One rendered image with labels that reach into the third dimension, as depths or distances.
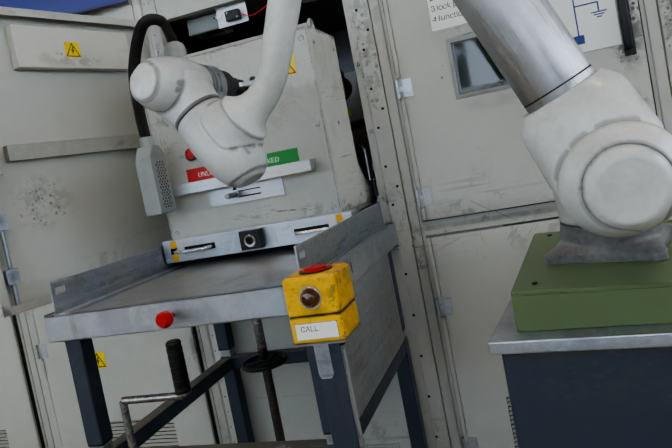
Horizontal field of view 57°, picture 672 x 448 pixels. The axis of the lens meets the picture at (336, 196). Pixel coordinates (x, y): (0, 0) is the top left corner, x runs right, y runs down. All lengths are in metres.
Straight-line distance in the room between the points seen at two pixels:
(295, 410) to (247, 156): 1.09
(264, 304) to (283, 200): 0.47
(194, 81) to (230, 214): 0.56
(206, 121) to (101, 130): 0.79
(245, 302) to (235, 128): 0.32
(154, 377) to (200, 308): 0.98
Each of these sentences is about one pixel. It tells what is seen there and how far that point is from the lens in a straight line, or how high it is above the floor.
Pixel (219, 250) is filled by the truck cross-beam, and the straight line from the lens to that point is 1.67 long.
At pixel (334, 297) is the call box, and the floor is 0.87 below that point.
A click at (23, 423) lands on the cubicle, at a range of 2.60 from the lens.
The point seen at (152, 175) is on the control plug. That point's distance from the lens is 1.63.
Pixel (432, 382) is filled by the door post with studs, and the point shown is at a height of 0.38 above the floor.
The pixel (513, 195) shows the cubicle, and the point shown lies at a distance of 1.71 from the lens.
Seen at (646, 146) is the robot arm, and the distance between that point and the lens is 0.81.
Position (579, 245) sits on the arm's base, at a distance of 1.08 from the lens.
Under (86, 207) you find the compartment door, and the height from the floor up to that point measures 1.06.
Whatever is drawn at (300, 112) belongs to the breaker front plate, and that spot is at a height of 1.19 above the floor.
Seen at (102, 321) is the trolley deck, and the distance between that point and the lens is 1.37.
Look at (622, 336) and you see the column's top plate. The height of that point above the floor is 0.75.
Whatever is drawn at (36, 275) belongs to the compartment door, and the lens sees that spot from 1.73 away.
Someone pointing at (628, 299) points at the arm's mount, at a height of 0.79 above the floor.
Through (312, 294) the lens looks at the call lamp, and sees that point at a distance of 0.88.
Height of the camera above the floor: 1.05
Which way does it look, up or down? 3 degrees down
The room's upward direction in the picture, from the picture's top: 11 degrees counter-clockwise
